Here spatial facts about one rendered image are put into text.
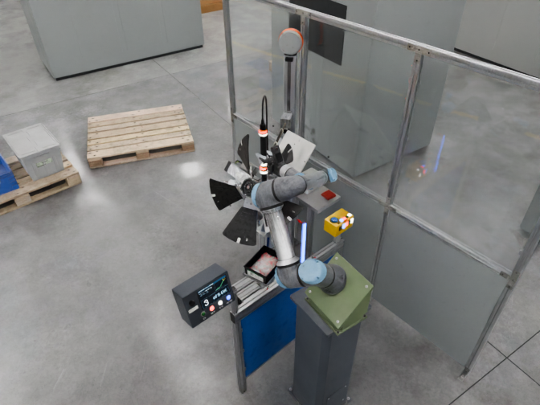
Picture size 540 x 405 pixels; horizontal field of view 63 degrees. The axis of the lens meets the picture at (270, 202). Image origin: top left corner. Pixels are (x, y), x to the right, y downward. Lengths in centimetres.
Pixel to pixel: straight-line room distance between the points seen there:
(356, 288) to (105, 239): 280
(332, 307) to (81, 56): 638
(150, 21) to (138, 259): 480
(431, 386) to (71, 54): 664
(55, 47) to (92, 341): 509
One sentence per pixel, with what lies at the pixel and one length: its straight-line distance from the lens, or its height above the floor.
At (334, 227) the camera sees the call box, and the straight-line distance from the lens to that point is 270.
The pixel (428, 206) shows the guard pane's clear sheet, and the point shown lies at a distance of 286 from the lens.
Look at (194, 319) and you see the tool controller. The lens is 220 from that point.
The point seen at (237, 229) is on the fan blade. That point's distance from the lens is 278.
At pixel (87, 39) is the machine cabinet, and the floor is 53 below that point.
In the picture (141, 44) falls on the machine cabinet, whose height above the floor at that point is 28.
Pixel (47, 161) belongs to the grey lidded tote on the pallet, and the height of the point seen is 33.
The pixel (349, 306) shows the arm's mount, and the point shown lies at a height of 114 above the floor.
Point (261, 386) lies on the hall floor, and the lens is 326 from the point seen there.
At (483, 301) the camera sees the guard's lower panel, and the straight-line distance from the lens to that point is 303.
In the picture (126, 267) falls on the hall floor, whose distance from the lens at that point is 409.
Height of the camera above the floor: 287
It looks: 39 degrees down
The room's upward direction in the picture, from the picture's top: 1 degrees counter-clockwise
